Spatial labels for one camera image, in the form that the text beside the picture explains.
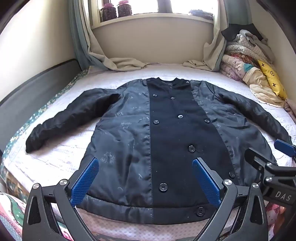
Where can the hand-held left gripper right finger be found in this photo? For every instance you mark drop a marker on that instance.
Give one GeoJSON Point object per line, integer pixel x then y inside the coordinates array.
{"type": "Point", "coordinates": [205, 180]}

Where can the cream blanket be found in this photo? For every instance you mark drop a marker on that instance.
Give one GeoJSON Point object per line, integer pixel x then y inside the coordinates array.
{"type": "Point", "coordinates": [261, 88]}

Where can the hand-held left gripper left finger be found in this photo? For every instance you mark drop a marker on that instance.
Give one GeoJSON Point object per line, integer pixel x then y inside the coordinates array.
{"type": "Point", "coordinates": [85, 178]}

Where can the dark purple windowsill bundle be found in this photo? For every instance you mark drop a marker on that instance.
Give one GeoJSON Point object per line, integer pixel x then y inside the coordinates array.
{"type": "Point", "coordinates": [201, 14]}

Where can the beige curtain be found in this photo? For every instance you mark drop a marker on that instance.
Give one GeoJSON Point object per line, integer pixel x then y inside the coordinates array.
{"type": "Point", "coordinates": [217, 51]}
{"type": "Point", "coordinates": [120, 62]}

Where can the pink floral quilt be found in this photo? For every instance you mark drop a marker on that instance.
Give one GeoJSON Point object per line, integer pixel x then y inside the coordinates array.
{"type": "Point", "coordinates": [231, 67]}

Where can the yellow patterned pillow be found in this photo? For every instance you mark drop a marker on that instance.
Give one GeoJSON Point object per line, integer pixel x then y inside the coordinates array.
{"type": "Point", "coordinates": [272, 76]}

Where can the teal curtain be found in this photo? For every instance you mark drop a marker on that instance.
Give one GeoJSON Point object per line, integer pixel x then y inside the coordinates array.
{"type": "Point", "coordinates": [78, 34]}
{"type": "Point", "coordinates": [240, 11]}

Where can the brown knitted cloth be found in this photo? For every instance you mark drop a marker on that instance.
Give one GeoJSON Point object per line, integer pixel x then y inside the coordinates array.
{"type": "Point", "coordinates": [291, 106]}

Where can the window with white frame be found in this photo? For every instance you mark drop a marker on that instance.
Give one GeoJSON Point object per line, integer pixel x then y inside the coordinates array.
{"type": "Point", "coordinates": [150, 18]}

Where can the pink printed pajama pants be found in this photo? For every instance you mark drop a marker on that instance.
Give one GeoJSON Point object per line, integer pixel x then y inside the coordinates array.
{"type": "Point", "coordinates": [13, 220]}

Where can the grey polka dot blanket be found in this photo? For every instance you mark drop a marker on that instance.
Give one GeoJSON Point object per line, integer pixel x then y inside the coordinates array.
{"type": "Point", "coordinates": [252, 49]}

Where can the jar with pink lid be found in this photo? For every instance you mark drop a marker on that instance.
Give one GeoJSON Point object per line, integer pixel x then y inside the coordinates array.
{"type": "Point", "coordinates": [109, 12]}
{"type": "Point", "coordinates": [124, 9]}

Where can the teal floral bed sheet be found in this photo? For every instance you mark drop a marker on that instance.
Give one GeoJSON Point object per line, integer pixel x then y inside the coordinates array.
{"type": "Point", "coordinates": [27, 120]}

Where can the white quilted bed pad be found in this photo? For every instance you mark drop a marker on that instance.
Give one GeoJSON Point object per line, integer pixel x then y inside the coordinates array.
{"type": "Point", "coordinates": [57, 150]}

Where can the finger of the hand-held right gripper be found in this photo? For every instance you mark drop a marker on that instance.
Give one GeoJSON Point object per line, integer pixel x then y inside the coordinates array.
{"type": "Point", "coordinates": [251, 154]}
{"type": "Point", "coordinates": [284, 147]}

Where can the black cloth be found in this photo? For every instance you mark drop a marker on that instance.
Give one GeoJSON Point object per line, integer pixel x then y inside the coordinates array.
{"type": "Point", "coordinates": [233, 32]}

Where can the dark blue buttoned jacket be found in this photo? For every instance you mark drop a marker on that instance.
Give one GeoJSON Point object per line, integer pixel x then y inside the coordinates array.
{"type": "Point", "coordinates": [148, 139]}

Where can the dark grey bed board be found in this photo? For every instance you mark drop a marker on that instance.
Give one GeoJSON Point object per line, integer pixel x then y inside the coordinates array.
{"type": "Point", "coordinates": [34, 81]}

